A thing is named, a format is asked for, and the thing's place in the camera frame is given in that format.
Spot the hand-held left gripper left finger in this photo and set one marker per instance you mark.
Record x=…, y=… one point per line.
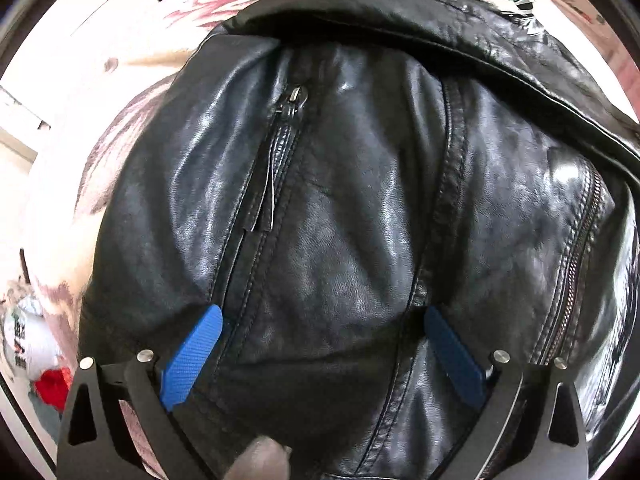
x=192, y=355

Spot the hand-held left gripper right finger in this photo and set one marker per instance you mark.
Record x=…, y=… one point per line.
x=452, y=355

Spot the black leather jacket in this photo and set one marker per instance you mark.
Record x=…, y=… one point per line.
x=350, y=220

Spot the red cloth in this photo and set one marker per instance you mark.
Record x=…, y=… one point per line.
x=51, y=382

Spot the white printed cloth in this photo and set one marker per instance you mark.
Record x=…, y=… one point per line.
x=27, y=335

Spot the white floral printed blanket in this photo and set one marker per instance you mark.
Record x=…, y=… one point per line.
x=125, y=125

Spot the white cabinet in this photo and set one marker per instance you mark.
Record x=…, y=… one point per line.
x=80, y=15

